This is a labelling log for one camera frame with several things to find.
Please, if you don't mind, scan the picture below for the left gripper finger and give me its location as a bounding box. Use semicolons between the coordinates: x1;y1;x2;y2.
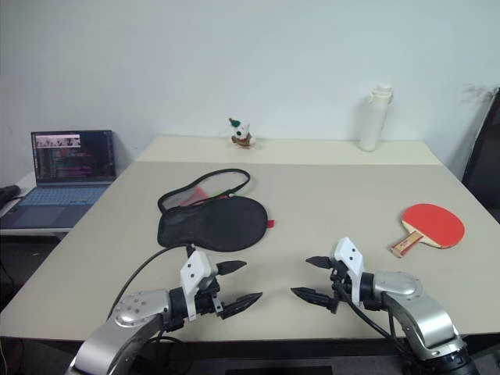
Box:
216;260;248;277
219;291;264;321

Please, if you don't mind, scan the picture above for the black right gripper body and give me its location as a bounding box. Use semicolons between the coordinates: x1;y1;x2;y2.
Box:
329;259;352;316

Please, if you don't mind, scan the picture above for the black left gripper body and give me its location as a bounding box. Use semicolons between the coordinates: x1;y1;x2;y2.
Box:
194;269;227;318

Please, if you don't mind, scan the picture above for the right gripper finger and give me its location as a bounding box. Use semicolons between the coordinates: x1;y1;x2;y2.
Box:
305;255;334;270
290;286;334;310

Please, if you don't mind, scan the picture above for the red zippered case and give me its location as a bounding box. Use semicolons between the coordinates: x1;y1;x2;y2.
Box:
156;168;277;251

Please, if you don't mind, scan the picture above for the red table tennis paddle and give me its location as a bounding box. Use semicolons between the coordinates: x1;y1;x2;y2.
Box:
388;202;466;259

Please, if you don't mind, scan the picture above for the small white plush toy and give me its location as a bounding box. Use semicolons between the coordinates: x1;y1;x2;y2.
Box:
228;116;259;150

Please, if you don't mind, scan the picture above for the white plastic bottle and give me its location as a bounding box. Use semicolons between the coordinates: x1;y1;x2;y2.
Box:
359;82;394;152

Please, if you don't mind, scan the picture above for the black office chair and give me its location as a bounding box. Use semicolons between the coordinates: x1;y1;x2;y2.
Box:
460;87;500;226

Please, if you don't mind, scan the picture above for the open blue laptop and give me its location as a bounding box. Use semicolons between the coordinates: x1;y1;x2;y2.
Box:
2;130;117;230

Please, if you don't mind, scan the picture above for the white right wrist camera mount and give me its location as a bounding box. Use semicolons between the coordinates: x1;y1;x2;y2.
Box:
330;236;366;305

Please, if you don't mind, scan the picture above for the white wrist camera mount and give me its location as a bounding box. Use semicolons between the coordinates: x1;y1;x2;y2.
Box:
330;236;366;305
179;249;220;322

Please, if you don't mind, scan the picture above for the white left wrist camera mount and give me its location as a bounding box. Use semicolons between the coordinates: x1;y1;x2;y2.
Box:
179;249;220;322

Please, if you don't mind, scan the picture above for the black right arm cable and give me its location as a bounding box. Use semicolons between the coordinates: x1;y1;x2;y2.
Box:
334;273;411;364

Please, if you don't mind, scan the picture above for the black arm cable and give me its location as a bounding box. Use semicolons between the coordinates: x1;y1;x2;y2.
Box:
107;242;196;320
334;273;411;364

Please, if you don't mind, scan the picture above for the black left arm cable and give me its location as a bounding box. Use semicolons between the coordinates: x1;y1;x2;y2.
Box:
107;242;196;320

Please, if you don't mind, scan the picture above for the black device with cable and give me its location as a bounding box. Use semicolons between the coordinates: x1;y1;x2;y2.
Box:
0;185;23;214

